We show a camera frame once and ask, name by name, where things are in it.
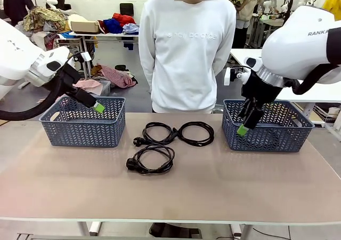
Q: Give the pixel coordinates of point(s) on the red checkered cloth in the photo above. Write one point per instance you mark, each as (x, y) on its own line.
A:
(88, 84)

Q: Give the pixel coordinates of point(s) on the clear plastic bin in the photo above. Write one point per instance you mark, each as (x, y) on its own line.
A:
(105, 88)

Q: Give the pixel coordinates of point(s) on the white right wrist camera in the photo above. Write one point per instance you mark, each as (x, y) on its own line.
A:
(227, 76)

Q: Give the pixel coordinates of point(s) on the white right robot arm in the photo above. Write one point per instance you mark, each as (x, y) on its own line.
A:
(293, 45)

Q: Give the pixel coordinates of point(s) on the person in black clothes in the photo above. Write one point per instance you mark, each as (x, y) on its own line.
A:
(18, 2)

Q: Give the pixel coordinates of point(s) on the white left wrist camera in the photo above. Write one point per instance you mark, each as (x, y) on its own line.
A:
(85, 56)

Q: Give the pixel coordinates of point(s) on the person in yellow jacket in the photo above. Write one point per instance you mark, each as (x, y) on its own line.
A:
(334, 1)

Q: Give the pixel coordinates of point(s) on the black chair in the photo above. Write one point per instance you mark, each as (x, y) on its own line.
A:
(127, 8)

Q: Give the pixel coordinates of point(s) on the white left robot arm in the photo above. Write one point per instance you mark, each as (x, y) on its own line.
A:
(16, 58)

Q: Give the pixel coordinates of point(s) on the white side table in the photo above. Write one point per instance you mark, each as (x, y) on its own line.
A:
(319, 93)

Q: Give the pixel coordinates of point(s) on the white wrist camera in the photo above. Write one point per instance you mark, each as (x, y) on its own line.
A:
(227, 76)
(85, 56)

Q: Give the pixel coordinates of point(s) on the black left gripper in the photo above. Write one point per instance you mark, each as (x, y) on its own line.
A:
(69, 76)

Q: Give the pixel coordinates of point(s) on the blue-grey plastic lattice basket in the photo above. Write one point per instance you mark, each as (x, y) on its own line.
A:
(266, 141)
(80, 133)

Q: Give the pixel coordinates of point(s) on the plaid clothes heap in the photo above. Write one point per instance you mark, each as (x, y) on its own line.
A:
(117, 76)

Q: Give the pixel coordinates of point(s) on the cream cushion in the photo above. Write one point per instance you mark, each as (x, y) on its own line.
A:
(76, 18)

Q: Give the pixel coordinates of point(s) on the person in beige shirt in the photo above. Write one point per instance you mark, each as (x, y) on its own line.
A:
(253, 0)

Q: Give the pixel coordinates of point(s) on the patterned clothes pile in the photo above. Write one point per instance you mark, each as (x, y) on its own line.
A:
(45, 17)

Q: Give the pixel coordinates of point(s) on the white table leg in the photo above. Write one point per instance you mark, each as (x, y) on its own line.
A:
(239, 229)
(89, 226)

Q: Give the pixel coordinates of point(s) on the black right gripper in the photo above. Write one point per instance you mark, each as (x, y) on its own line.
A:
(259, 93)

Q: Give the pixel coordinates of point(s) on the person in white sweatshirt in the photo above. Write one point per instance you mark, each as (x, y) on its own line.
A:
(186, 64)

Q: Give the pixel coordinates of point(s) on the blue cloth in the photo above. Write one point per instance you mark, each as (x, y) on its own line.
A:
(113, 25)

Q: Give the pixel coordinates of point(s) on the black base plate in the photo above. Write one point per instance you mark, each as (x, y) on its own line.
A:
(173, 230)

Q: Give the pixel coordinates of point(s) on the light blue shirt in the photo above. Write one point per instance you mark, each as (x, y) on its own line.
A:
(131, 28)

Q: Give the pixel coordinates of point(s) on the white clothes table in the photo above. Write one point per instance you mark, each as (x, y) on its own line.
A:
(101, 34)

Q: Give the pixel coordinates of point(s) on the brown cardboard box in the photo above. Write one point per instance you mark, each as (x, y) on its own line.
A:
(85, 26)

